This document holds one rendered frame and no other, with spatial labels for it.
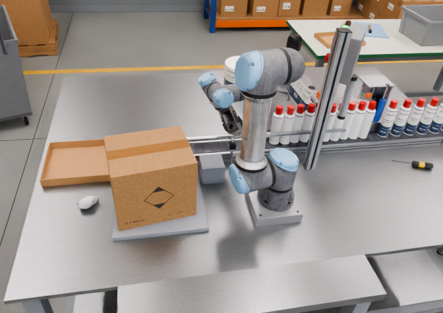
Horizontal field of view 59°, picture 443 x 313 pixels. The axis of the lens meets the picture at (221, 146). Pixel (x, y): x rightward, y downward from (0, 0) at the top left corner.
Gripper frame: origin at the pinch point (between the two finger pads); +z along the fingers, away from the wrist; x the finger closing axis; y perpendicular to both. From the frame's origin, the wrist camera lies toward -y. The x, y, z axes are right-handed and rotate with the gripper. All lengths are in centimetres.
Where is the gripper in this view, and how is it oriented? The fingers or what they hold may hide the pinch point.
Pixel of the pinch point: (240, 136)
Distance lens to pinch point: 183.2
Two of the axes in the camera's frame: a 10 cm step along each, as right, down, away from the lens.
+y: -1.9, -6.1, 7.7
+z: 4.3, 6.5, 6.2
